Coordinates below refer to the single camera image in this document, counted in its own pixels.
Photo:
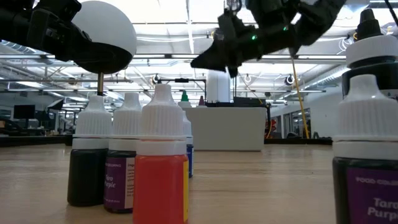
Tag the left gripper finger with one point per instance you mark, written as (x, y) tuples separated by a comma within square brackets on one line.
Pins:
[(81, 42), (90, 63)]

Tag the small black food coloring bottle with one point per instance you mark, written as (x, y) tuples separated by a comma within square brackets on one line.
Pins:
[(88, 174)]

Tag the black perforated computer case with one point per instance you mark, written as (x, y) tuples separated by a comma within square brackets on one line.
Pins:
[(248, 102)]

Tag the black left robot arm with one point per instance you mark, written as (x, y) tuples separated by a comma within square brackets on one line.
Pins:
[(12, 21)]

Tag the grey plastic bin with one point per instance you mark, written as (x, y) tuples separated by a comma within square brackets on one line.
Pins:
[(230, 130)]

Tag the black monitor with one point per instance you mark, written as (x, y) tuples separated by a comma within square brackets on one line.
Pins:
[(24, 111)]

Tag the large bottle green tip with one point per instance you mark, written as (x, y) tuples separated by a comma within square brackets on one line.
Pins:
[(185, 97)]

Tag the large bottle black tip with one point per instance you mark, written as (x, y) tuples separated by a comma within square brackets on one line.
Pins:
[(370, 49)]

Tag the small orange food coloring bottle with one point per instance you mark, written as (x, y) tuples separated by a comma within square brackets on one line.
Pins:
[(160, 186)]

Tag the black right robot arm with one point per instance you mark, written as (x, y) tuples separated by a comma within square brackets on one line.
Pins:
[(317, 15)]

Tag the small blue food coloring bottle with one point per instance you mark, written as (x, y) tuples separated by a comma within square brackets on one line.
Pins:
[(189, 155)]

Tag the large bottle maroon tip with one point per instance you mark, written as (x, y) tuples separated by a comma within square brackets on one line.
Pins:
[(201, 101)]

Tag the red background object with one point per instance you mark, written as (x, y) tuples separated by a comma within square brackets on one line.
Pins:
[(272, 127)]

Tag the round black ceiling fixture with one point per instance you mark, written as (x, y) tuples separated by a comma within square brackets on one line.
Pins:
[(155, 79), (289, 80)]

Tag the white globe lamp black base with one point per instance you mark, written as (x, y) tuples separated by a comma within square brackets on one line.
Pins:
[(109, 28)]

